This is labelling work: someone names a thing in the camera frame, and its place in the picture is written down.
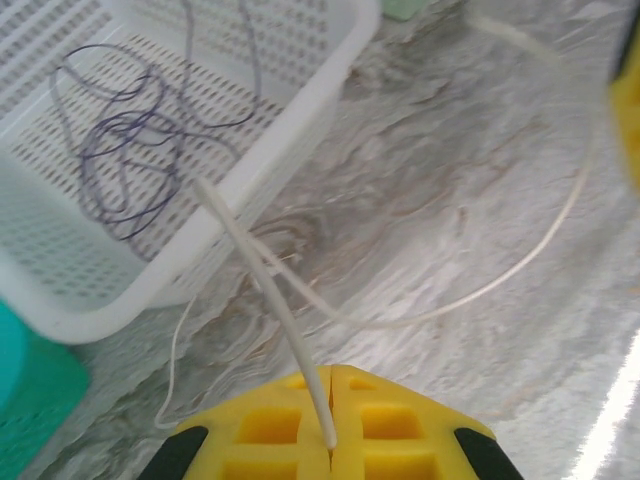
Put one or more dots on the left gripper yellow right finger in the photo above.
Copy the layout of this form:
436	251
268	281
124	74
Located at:
390	430

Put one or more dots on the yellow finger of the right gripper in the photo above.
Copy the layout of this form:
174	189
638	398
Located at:
627	125

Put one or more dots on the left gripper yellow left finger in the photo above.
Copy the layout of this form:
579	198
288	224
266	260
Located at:
270	430

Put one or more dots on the light green plastic basket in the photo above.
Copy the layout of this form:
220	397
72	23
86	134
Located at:
402	7

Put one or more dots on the teal plastic basket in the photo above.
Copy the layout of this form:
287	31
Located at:
35	390

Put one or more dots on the white plastic basket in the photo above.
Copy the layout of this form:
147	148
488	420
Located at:
310	100

